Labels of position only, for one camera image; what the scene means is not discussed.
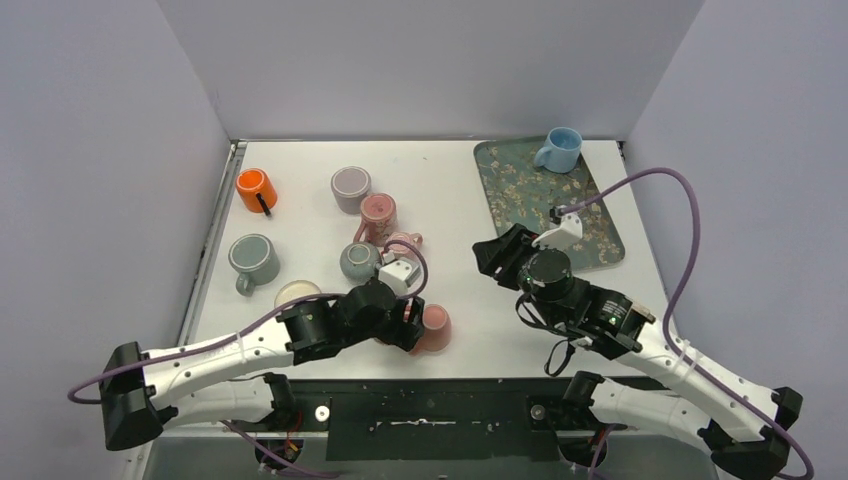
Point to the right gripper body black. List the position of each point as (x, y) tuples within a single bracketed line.
[(513, 271)]

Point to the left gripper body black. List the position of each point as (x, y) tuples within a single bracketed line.
[(407, 324)]

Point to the salmon pink mug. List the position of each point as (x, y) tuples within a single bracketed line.
[(437, 330)]

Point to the light blue mug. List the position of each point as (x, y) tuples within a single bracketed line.
[(560, 152)]

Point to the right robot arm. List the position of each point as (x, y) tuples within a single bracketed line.
[(738, 423)]

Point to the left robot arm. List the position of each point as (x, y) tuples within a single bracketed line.
[(139, 390)]

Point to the cream speckled mug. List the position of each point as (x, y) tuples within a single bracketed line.
[(295, 290)]

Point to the grey-blue glazed mug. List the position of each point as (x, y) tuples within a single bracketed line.
[(359, 262)]

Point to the sage green mug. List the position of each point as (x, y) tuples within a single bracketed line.
[(254, 258)]

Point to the light pink faceted mug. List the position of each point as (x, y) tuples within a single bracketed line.
[(397, 244)]

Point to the pink ghost pattern mug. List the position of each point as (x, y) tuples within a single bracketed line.
[(378, 219)]

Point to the mauve ribbed mug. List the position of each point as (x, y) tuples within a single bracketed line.
[(349, 186)]

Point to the teal floral tray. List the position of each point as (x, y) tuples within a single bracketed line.
[(519, 192)]

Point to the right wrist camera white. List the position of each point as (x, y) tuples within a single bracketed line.
[(561, 236)]

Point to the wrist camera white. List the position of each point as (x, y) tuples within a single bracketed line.
[(400, 275), (561, 236)]

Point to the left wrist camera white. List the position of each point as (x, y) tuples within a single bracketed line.
[(400, 275)]

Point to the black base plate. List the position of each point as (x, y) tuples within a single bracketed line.
[(439, 419)]

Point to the orange mug black handle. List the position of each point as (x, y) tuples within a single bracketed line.
[(256, 191)]

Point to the aluminium rail frame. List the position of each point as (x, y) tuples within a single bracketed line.
[(214, 308)]

